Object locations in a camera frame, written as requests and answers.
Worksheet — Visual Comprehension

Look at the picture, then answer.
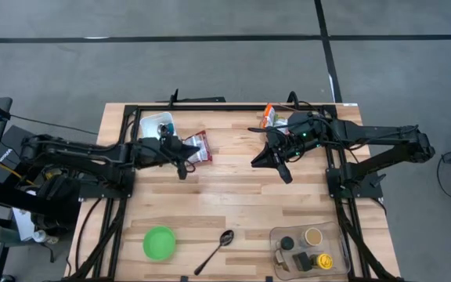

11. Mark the orange ramen packet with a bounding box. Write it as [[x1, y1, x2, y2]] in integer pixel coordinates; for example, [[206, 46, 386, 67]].
[[262, 103, 277, 129]]

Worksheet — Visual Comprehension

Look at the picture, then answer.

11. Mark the green plastic bowl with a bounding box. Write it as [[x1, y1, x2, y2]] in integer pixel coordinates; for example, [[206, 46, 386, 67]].
[[143, 226, 177, 262]]

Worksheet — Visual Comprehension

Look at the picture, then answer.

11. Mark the clear plastic container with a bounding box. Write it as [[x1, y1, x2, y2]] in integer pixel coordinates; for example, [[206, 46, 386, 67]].
[[269, 222, 351, 281], [259, 102, 328, 136]]

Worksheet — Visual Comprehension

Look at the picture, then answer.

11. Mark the thick black cable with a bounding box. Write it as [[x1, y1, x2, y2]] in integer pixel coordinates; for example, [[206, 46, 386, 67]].
[[74, 197, 105, 271]]

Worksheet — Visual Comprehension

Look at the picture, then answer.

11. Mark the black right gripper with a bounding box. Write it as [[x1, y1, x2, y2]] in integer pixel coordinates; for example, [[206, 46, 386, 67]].
[[251, 112, 324, 169]]

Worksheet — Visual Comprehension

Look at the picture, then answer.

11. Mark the tan lid cylinder can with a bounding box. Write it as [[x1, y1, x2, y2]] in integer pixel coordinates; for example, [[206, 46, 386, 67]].
[[302, 226, 323, 248]]

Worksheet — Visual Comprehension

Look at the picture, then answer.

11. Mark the brown pouch white label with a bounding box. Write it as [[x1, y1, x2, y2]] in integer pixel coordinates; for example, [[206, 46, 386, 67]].
[[272, 249, 291, 272]]

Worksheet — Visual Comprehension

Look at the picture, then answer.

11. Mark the red ramen packet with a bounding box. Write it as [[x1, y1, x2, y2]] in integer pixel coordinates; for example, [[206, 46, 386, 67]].
[[184, 130, 214, 165]]

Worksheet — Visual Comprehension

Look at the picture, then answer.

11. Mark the white plastic bin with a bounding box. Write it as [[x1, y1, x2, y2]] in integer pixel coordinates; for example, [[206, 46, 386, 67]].
[[139, 111, 178, 140]]

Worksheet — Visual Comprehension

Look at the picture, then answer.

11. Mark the black box white lettering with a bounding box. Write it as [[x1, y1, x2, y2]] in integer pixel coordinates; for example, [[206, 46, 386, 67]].
[[0, 125, 34, 185]]

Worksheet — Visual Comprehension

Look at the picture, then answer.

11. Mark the white paper sheet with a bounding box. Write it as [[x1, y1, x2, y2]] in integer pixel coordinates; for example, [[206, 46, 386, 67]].
[[12, 207, 37, 242]]

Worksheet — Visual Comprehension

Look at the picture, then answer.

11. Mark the thin black cable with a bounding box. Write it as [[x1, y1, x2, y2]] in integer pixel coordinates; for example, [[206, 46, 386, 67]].
[[9, 114, 100, 136]]

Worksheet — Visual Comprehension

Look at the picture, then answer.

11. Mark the black aluminium table frame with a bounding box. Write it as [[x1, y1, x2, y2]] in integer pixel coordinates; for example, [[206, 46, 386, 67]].
[[67, 89, 406, 282]]

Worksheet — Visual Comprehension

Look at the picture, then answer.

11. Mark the green black pepper tin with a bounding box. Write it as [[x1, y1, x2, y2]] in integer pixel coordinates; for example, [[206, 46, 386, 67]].
[[292, 251, 312, 272]]

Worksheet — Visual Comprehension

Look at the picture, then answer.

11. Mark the dark bottle yellow cap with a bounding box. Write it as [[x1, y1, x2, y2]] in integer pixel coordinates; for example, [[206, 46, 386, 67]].
[[313, 252, 334, 270]]

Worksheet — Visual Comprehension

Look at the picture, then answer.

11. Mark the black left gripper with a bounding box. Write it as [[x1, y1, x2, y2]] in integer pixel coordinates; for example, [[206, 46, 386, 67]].
[[135, 136, 201, 169]]

